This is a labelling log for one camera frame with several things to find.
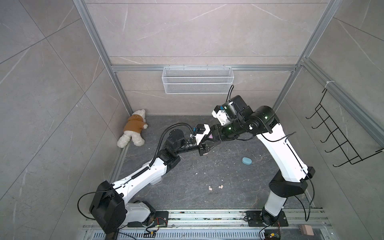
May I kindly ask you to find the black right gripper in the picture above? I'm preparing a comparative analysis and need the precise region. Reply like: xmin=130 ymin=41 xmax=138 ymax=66
xmin=205 ymin=118 xmax=246 ymax=142

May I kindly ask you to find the blue earbud charging case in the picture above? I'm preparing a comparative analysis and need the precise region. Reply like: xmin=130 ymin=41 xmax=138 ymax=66
xmin=242 ymin=157 xmax=253 ymax=165

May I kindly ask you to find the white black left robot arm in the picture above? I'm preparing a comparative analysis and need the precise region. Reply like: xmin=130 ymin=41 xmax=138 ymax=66
xmin=89 ymin=123 xmax=224 ymax=235

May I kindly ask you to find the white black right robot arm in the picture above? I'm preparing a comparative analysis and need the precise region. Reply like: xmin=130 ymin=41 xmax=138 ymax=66
xmin=211 ymin=102 xmax=315 ymax=226

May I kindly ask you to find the white digital scale device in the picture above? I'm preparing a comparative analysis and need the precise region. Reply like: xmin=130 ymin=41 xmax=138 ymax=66
xmin=150 ymin=177 xmax=163 ymax=186

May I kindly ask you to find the white teddy bear brown hoodie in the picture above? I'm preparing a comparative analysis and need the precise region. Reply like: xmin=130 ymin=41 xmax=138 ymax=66
xmin=117 ymin=109 xmax=148 ymax=149

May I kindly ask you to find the pink eraser block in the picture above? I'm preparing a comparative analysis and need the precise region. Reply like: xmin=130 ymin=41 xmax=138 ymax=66
xmin=299 ymin=225 xmax=315 ymax=236

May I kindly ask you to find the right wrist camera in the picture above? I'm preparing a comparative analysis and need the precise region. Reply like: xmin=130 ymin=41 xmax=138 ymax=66
xmin=212 ymin=95 xmax=254 ymax=126

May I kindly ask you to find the white wire mesh basket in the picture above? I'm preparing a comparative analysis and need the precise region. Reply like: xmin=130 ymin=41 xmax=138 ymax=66
xmin=162 ymin=67 xmax=235 ymax=94

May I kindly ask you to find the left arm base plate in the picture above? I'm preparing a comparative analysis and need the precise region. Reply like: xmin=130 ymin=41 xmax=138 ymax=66
xmin=127 ymin=211 xmax=169 ymax=228

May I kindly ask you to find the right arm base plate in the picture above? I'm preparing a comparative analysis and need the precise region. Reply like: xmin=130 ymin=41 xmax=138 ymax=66
xmin=244 ymin=211 xmax=289 ymax=227

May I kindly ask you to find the aluminium rail front frame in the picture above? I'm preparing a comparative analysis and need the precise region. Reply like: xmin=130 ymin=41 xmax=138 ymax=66
xmin=75 ymin=209 xmax=338 ymax=240

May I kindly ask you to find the black wire hook rack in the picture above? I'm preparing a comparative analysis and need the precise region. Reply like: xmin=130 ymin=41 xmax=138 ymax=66
xmin=306 ymin=88 xmax=384 ymax=168

